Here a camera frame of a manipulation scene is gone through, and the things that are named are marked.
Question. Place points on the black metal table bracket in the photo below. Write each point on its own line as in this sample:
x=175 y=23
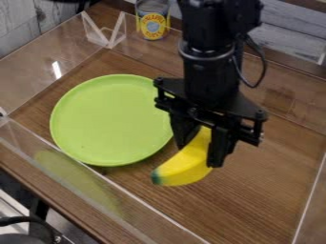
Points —
x=40 y=229

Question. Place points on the yellow toy banana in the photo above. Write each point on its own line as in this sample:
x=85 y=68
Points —
x=185 y=167

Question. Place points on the yellow labelled tin can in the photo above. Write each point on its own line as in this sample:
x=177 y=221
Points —
x=152 y=18

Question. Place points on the green round plate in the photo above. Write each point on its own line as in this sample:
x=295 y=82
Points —
x=104 y=123

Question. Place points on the clear acrylic barrier wall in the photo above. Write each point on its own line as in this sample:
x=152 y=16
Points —
x=107 y=212

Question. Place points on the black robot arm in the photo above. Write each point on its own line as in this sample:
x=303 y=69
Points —
x=216 y=23

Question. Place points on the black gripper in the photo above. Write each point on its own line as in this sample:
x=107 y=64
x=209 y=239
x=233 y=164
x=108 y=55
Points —
x=204 y=99

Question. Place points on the clear acrylic corner bracket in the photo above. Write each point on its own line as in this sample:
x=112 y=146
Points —
x=104 y=37

